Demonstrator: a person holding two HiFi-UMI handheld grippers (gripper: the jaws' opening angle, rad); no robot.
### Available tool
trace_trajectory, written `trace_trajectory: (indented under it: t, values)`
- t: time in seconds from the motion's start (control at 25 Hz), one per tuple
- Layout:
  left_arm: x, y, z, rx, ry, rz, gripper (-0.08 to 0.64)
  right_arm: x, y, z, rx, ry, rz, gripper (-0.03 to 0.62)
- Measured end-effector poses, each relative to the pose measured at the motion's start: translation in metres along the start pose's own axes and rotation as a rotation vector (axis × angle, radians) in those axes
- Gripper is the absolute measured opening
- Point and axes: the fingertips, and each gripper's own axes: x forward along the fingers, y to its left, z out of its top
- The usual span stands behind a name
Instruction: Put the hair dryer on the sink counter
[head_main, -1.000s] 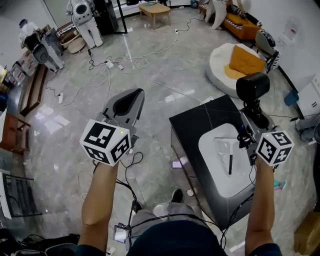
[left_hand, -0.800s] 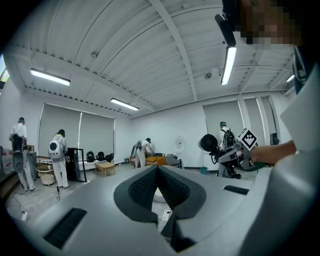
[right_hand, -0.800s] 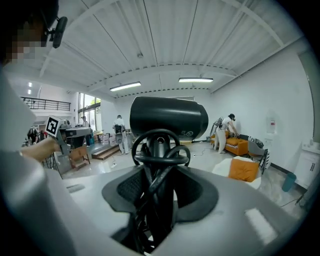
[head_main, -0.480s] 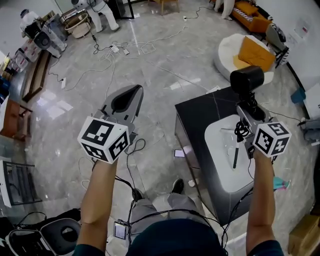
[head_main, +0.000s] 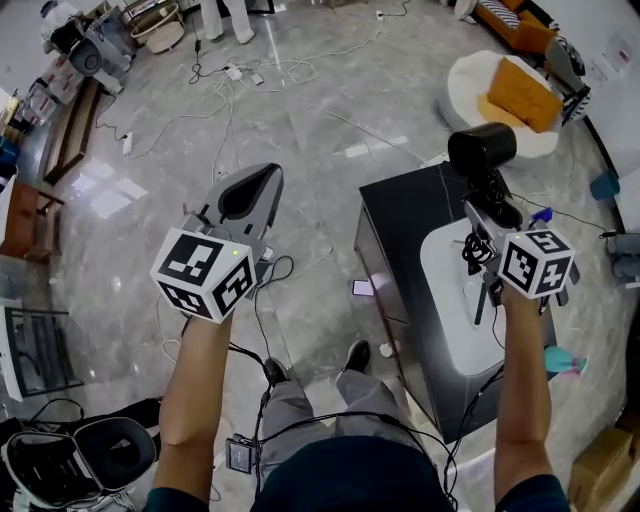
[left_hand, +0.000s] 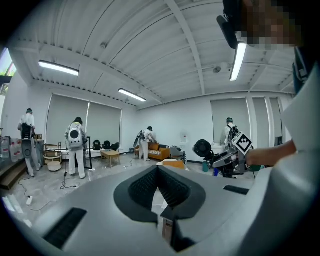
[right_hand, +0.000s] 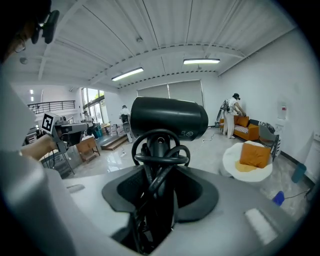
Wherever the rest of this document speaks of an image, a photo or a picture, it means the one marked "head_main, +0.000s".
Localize round rattan shelf stand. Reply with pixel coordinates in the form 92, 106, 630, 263
130, 2, 187, 54

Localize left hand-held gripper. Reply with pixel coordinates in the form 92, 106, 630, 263
149, 162, 286, 324

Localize small black monitor device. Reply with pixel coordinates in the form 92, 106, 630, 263
225, 434, 257, 474

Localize grey chair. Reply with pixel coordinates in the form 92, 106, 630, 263
544, 35, 592, 124

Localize person's left black shoe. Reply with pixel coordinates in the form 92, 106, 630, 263
263, 357, 289, 387

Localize yellow blanket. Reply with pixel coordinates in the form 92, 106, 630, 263
477, 93, 532, 131

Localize black cable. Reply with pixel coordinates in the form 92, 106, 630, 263
228, 254, 302, 454
442, 304, 507, 507

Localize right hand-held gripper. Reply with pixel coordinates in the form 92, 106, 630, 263
463, 196, 582, 308

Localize person's black shoe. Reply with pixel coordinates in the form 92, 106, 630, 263
263, 357, 289, 387
344, 339, 373, 374

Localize black vanity cabinet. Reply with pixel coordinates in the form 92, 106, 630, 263
353, 162, 559, 445

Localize black metal rack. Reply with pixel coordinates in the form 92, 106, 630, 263
0, 299, 84, 402

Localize wooden stool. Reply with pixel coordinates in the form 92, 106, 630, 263
0, 179, 67, 267

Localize person's right black shoe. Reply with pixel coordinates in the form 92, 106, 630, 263
344, 339, 373, 374

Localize person's grey trousers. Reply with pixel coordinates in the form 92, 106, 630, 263
259, 368, 427, 482

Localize cardboard box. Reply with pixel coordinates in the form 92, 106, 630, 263
569, 427, 637, 512

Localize teal cup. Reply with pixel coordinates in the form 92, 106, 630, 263
543, 346, 590, 376

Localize white ceramic sink bowl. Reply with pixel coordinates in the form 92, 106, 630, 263
420, 219, 507, 378

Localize person's left forearm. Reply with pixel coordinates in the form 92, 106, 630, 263
149, 314, 234, 497

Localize teal waste bin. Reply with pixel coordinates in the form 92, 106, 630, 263
589, 168, 622, 202

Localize black bathtub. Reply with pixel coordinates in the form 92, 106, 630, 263
617, 309, 640, 432

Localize orange sofa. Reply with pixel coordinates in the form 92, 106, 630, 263
474, 0, 559, 54

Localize row of clear water jugs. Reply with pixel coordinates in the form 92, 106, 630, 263
22, 54, 87, 127

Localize person's right forearm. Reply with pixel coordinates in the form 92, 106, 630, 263
493, 287, 557, 507

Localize person's dark teal shirt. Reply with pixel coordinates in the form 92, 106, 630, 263
144, 433, 572, 512

